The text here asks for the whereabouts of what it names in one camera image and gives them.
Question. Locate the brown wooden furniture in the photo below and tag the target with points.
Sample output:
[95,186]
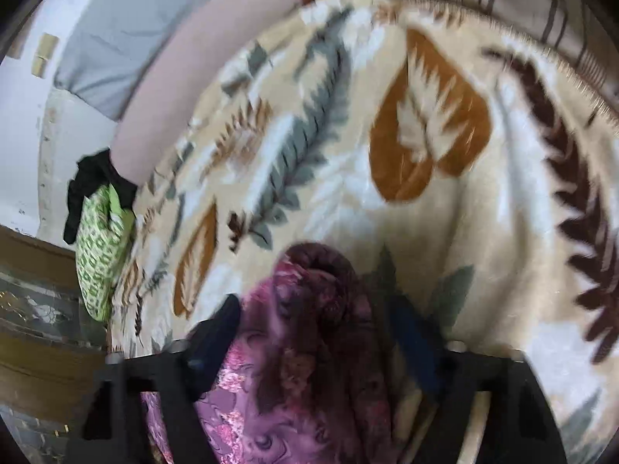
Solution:
[50,347]

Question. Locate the light grey pillow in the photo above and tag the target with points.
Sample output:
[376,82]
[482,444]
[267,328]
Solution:
[112,46]

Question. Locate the purple floral garment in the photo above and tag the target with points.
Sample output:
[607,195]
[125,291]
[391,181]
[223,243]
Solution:
[308,378]

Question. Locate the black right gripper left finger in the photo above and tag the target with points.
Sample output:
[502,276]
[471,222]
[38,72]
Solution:
[112,427]

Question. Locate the beige leaf-pattern blanket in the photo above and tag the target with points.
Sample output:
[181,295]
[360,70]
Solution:
[449,158]

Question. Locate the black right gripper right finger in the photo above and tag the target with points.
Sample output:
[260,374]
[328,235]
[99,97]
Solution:
[456,406]

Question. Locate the black cloth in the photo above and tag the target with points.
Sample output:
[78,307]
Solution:
[94,171]

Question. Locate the white bed headboard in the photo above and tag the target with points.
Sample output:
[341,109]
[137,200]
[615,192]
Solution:
[45,131]

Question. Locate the pink bolster cushion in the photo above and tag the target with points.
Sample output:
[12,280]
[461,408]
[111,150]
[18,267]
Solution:
[162,105]

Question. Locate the green patterned pillow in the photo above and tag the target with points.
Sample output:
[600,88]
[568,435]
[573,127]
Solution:
[100,248]

